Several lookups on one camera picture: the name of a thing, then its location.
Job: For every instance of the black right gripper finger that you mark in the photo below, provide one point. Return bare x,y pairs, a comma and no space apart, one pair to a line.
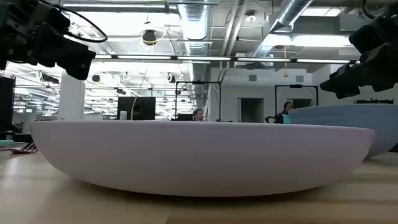
382,67
345,82

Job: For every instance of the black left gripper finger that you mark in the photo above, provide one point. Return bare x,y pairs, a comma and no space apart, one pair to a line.
49,46
77,60

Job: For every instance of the blue bowl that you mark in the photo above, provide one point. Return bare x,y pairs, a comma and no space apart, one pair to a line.
357,124

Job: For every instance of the lavender plate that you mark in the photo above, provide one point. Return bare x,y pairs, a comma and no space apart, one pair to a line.
199,155

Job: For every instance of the white pillar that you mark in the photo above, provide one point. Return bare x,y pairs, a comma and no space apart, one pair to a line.
71,96

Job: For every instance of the person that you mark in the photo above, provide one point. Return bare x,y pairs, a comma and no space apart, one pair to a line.
285,112
198,114

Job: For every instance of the black panel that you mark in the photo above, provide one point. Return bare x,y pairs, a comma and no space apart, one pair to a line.
7,102

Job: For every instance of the white cylinder container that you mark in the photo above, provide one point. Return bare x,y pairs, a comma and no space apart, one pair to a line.
123,115

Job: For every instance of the black crossbar with light strips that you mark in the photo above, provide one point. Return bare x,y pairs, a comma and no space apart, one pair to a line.
233,58

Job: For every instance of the small black monitor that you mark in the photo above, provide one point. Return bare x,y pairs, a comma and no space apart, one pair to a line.
185,117

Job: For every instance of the black frame stand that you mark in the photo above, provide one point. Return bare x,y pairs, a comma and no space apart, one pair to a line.
296,86
198,82

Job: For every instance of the black overhead camera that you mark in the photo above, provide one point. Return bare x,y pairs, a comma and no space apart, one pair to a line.
149,37

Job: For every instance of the silver ventilation duct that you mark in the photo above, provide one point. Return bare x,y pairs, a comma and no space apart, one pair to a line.
196,25
289,12

